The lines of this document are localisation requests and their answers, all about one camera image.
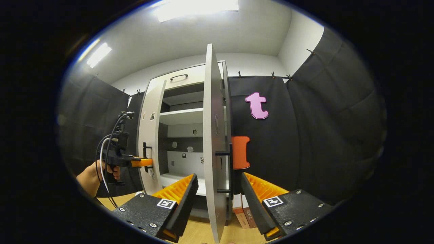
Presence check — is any narrow ceiling light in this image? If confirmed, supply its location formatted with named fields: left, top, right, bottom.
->
left=86, top=42, right=112, bottom=68

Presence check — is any beige cabinet door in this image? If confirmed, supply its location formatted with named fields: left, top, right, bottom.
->
left=203, top=43, right=234, bottom=244
left=137, top=80, right=167, bottom=195

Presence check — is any beige cabinet drawer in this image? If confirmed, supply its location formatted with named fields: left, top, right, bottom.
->
left=149, top=64, right=226, bottom=90

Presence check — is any black backdrop cloth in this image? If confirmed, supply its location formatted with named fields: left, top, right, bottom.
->
left=58, top=27, right=387, bottom=205

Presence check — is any grey double-door shoe cabinet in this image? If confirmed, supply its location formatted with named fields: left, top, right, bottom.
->
left=137, top=61, right=234, bottom=221

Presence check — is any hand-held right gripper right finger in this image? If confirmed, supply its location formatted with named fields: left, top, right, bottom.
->
left=241, top=172, right=334, bottom=242

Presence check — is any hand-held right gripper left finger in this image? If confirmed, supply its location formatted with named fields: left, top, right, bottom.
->
left=110, top=174, right=199, bottom=243

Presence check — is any thin white cable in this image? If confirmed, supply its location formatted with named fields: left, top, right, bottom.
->
left=99, top=137, right=113, bottom=194

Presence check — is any thin black cable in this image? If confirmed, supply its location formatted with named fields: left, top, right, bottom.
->
left=96, top=114, right=134, bottom=209

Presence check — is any large ceiling light panel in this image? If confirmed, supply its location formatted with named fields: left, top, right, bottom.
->
left=154, top=0, right=239, bottom=22

